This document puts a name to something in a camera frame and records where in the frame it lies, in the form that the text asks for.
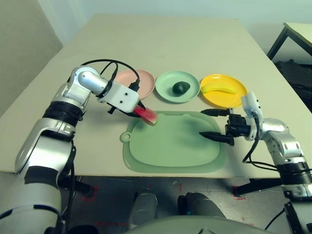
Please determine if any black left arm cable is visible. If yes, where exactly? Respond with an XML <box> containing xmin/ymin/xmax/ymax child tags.
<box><xmin>56</xmin><ymin>58</ymin><xmax>141</xmax><ymax>234</ymax></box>

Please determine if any dark green avocado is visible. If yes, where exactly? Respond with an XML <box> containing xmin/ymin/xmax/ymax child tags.
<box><xmin>172</xmin><ymin>82</ymin><xmax>191</xmax><ymax>95</ymax></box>

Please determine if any black table foot bar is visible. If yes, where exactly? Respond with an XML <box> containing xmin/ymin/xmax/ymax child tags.
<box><xmin>58</xmin><ymin>176</ymin><xmax>95</xmax><ymax>197</ymax></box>
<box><xmin>233</xmin><ymin>178</ymin><xmax>283</xmax><ymax>195</ymax></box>

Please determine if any red watermelon slice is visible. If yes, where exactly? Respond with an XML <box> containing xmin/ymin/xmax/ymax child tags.
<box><xmin>133</xmin><ymin>106</ymin><xmax>158</xmax><ymax>126</ymax></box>

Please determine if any black fabric bundle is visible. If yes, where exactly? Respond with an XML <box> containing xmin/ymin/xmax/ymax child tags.
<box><xmin>274</xmin><ymin>59</ymin><xmax>312</xmax><ymax>98</ymax></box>

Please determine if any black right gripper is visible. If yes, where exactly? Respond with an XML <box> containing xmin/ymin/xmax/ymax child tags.
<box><xmin>199</xmin><ymin>109</ymin><xmax>251</xmax><ymax>146</ymax></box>

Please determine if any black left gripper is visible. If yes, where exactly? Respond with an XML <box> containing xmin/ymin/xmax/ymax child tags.
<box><xmin>107</xmin><ymin>101</ymin><xmax>147</xmax><ymax>119</ymax></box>

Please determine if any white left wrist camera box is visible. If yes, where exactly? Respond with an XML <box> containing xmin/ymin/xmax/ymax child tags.
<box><xmin>96</xmin><ymin>81</ymin><xmax>141</xmax><ymax>113</ymax></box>

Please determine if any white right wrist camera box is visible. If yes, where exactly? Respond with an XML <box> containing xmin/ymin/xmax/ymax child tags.
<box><xmin>241</xmin><ymin>91</ymin><xmax>263</xmax><ymax>142</ymax></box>

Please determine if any grey robot torso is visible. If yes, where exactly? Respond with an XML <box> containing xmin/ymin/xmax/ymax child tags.
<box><xmin>128</xmin><ymin>215</ymin><xmax>266</xmax><ymax>234</ymax></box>

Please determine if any grey left robot foot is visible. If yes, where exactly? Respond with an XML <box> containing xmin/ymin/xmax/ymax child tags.
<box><xmin>129</xmin><ymin>192</ymin><xmax>158</xmax><ymax>224</ymax></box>

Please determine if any pink round plate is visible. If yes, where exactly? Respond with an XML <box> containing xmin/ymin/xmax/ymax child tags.
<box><xmin>114</xmin><ymin>69</ymin><xmax>156</xmax><ymax>100</ymax></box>

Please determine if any mint green round plate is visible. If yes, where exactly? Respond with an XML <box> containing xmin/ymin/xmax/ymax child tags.
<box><xmin>155</xmin><ymin>70</ymin><xmax>200</xmax><ymax>104</ymax></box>

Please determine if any green silicone tray mat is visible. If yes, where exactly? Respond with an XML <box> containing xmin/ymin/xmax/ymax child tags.
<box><xmin>119</xmin><ymin>111</ymin><xmax>227</xmax><ymax>174</ymax></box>

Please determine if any yellow round plate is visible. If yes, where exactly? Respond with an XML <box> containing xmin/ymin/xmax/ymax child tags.
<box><xmin>199</xmin><ymin>74</ymin><xmax>249</xmax><ymax>109</ymax></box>

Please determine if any grey robot foot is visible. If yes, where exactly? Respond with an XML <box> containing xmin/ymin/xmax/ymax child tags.
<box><xmin>177</xmin><ymin>192</ymin><xmax>226</xmax><ymax>218</ymax></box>
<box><xmin>129</xmin><ymin>192</ymin><xmax>158</xmax><ymax>224</ymax></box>

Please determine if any yellow toy banana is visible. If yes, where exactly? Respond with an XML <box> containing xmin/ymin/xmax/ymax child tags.
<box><xmin>200</xmin><ymin>84</ymin><xmax>239</xmax><ymax>95</ymax></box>

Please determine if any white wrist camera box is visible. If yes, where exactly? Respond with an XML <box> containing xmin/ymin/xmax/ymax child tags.
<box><xmin>241</xmin><ymin>91</ymin><xmax>263</xmax><ymax>142</ymax></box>
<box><xmin>96</xmin><ymin>81</ymin><xmax>141</xmax><ymax>113</ymax></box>

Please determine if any grey right robot foot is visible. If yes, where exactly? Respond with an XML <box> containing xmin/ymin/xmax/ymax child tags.
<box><xmin>177</xmin><ymin>192</ymin><xmax>226</xmax><ymax>218</ymax></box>

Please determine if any black-framed side table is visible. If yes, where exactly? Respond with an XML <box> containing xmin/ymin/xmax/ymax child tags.
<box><xmin>267</xmin><ymin>22</ymin><xmax>312</xmax><ymax>60</ymax></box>

